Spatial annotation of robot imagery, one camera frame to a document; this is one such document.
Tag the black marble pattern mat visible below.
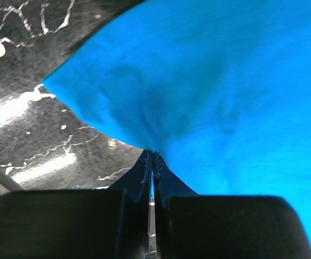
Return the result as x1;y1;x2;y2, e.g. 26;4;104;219
0;1;141;189

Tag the blue t shirt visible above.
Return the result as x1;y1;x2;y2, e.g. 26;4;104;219
43;1;311;242

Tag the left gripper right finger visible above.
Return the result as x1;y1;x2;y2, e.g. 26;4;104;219
153;152;198;258

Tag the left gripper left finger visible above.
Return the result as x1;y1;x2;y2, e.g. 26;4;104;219
108;151;153;258

